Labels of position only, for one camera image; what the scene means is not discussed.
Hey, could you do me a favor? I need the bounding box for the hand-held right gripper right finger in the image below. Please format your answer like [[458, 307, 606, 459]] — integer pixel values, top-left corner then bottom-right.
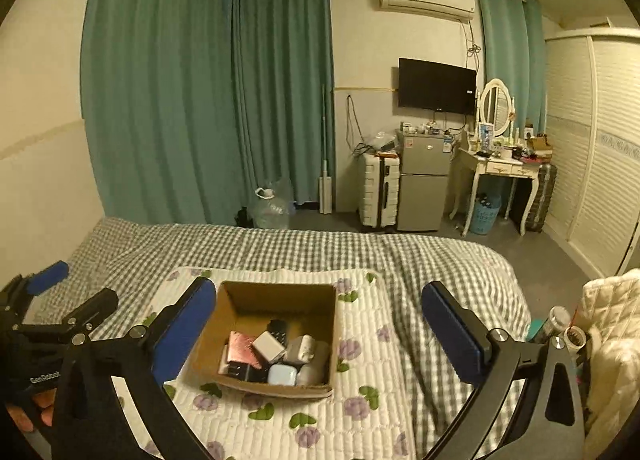
[[421, 281, 586, 460]]

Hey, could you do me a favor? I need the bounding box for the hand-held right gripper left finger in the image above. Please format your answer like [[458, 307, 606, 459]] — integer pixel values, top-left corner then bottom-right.
[[50, 276, 217, 460]]

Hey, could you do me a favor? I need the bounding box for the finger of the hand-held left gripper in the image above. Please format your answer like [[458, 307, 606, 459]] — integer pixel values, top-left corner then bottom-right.
[[0, 261, 70, 327], [16, 287, 120, 346]]

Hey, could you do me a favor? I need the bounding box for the cardboard box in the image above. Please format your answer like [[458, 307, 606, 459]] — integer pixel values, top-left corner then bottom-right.
[[184, 281, 338, 398]]

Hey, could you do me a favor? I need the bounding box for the pink case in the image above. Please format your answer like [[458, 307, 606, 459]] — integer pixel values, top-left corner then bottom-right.
[[218, 331, 263, 376]]

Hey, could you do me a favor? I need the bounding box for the white power adapter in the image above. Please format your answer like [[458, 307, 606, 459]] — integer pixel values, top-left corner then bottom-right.
[[251, 331, 287, 365]]

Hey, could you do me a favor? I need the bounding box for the light blue earbuds case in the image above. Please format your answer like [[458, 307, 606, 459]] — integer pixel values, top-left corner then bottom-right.
[[267, 363, 301, 387]]

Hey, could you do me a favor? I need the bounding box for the white cylindrical device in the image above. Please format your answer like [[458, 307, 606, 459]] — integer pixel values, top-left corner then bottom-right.
[[296, 341, 331, 387]]

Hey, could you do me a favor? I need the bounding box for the person's left hand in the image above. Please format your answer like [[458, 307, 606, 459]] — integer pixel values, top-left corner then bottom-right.
[[5, 387, 56, 433]]

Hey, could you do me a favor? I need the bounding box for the grey checked blanket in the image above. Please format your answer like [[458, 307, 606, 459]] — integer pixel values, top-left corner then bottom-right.
[[22, 217, 532, 460]]

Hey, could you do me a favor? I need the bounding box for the teal container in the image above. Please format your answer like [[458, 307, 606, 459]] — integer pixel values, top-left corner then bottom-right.
[[525, 317, 548, 343]]

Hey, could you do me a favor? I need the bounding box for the floral quilted mat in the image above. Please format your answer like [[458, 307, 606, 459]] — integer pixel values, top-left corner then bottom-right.
[[107, 266, 416, 460]]

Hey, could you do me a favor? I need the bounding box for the paper cup with lid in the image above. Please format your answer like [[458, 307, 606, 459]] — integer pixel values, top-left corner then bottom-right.
[[545, 306, 572, 341]]

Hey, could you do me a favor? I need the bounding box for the blue basket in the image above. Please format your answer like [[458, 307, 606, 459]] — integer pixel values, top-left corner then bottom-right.
[[468, 192, 502, 236]]

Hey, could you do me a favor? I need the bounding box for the open paper cup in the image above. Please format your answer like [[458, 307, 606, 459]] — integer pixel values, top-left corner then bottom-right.
[[564, 325, 591, 353]]

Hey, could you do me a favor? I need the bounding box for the silver fridge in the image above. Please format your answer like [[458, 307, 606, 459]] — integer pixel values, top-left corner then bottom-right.
[[396, 129, 453, 233]]

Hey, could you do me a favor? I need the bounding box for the clear water jug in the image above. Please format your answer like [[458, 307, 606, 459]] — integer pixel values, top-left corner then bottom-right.
[[247, 185, 296, 230]]

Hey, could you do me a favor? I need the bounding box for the white suitcase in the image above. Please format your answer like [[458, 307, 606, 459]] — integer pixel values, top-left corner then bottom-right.
[[357, 152, 402, 231]]

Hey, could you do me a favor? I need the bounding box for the white quilted jacket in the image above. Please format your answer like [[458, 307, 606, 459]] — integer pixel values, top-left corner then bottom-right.
[[582, 267, 640, 451]]

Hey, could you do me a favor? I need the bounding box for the dark checked suitcase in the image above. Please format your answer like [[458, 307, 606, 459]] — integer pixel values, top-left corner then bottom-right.
[[525, 162, 558, 234]]

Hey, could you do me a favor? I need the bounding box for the white vanity table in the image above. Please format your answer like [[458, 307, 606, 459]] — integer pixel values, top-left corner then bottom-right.
[[448, 142, 543, 237]]

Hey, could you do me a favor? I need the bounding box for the white mop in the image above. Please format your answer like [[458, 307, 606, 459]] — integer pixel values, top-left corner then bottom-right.
[[318, 84, 335, 215]]

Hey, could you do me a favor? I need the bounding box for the clear plastic bag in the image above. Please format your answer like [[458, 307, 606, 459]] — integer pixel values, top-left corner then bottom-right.
[[365, 130, 398, 153]]

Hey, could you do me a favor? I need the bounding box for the wide green curtain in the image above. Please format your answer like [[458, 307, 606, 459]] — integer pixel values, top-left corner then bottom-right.
[[80, 0, 246, 227]]

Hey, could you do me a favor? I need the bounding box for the white oval mirror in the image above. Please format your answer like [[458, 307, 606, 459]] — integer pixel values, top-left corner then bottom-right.
[[477, 78, 516, 136]]

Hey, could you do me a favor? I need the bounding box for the white slatted wardrobe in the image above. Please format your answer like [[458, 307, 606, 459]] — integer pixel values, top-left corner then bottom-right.
[[542, 25, 640, 278]]

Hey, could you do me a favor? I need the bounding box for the narrow green curtain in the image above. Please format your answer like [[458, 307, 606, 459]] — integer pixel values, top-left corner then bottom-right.
[[230, 0, 336, 206]]

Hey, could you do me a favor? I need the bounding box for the green curtain beside wardrobe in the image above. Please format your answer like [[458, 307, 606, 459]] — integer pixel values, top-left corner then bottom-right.
[[475, 0, 548, 133]]

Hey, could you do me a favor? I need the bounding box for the hanging black cable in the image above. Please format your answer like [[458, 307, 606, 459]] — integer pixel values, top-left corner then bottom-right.
[[345, 94, 368, 157]]

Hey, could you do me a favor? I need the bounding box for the black wall television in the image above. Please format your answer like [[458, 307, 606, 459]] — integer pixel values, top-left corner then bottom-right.
[[398, 57, 477, 117]]

